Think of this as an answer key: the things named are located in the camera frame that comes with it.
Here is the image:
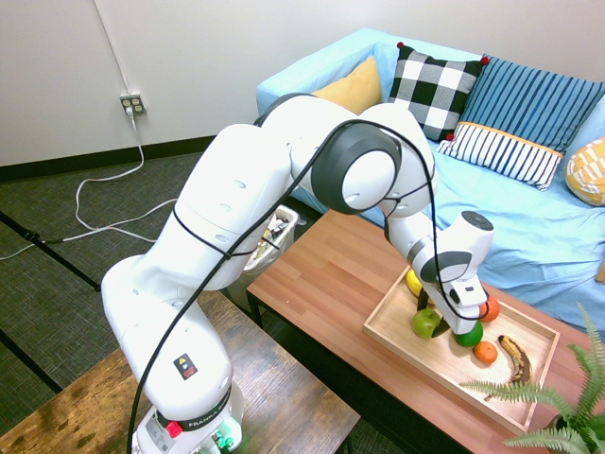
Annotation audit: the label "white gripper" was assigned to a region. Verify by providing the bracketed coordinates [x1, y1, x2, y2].
[415, 278, 491, 340]

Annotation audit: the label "green apple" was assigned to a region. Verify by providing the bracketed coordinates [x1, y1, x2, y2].
[410, 307, 441, 339]

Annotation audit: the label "wooden tray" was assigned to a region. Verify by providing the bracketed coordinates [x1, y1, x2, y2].
[362, 265, 562, 434]

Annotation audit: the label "green lime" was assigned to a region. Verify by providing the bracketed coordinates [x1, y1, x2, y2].
[455, 320, 485, 348]

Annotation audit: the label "large red-orange orange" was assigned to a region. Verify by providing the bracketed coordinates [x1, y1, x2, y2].
[477, 295, 501, 323]

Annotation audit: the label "small orange tangerine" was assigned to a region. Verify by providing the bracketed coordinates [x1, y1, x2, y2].
[473, 340, 499, 364]

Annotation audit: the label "overripe spotted banana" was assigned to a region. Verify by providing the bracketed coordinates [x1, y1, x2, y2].
[495, 334, 534, 382]

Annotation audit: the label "reddish wooden coffee table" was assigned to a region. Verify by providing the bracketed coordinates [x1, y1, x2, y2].
[245, 207, 605, 454]

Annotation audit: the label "light blue sofa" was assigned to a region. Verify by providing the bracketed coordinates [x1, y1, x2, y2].
[255, 27, 605, 332]

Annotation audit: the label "green fern plant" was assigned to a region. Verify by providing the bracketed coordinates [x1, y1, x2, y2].
[458, 302, 605, 454]

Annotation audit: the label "cream plastic trash bin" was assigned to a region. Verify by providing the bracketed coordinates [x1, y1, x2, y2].
[243, 203, 302, 285]

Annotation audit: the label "white navy striped pillow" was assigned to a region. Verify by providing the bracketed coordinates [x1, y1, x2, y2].
[435, 121, 564, 192]

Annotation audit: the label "yellow patterned bolster pillow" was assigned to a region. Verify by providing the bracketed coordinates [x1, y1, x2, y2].
[564, 137, 605, 207]

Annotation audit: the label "black white checkered pillow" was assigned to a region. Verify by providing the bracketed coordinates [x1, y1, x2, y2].
[387, 41, 489, 143]

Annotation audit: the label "blue striped pillow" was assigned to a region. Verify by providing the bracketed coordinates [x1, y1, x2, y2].
[458, 55, 605, 153]

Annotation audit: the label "plain mustard pillow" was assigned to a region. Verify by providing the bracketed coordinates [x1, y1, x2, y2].
[311, 55, 384, 115]

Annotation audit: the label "rustic dark wood side table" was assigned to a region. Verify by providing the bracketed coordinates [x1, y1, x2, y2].
[0, 288, 361, 454]

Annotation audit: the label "black tripod stand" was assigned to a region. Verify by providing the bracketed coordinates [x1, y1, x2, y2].
[0, 210, 103, 393]

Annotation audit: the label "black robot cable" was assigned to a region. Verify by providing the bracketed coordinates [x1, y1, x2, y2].
[127, 120, 474, 454]

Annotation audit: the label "white power cord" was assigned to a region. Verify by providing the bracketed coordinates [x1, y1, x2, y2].
[0, 111, 179, 261]

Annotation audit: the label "wall power outlet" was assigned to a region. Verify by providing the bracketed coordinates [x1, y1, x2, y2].
[119, 93, 147, 117]

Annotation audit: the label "white wall conduit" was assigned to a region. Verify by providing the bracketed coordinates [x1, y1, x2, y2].
[92, 0, 133, 96]

